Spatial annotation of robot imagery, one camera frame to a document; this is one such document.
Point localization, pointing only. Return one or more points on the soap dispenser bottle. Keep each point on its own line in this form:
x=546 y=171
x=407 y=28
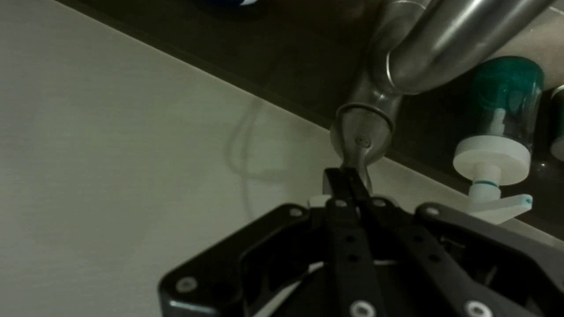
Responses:
x=557 y=125

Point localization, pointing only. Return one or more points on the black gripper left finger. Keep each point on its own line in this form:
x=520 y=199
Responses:
x=345 y=246

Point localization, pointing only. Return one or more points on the green liquid soap dispenser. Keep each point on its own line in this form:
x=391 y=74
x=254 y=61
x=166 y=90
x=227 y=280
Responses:
x=504 y=111

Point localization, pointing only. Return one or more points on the stainless steel kitchen tap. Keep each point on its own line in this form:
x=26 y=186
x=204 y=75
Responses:
x=458 y=35

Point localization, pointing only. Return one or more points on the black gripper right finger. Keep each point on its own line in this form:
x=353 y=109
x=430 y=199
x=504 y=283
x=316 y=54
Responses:
x=446 y=264

